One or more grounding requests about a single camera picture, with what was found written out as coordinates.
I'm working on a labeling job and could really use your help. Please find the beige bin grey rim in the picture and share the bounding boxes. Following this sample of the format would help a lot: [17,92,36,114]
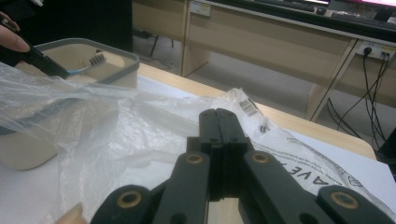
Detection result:
[0,37,140,172]

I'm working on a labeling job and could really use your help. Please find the white power socket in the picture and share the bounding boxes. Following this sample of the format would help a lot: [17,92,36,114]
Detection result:
[357,41,396,62]

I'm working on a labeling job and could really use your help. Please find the black cables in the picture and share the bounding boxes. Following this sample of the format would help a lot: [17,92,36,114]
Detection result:
[326,46,396,148]

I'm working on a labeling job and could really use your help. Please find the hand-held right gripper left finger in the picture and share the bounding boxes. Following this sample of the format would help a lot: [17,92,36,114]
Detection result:
[186,107,224,201]

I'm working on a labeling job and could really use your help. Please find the blue toothbrush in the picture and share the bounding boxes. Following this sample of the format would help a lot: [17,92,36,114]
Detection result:
[65,52,107,77]

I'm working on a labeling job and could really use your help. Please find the beige wooden desk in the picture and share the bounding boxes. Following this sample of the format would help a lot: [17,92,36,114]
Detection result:
[132,0,396,122]

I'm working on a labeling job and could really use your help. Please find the clear plastic bag yellow face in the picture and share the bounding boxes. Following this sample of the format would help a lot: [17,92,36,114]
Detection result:
[0,61,396,224]

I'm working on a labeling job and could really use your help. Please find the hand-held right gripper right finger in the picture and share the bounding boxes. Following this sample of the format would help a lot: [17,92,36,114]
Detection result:
[219,107,254,201]

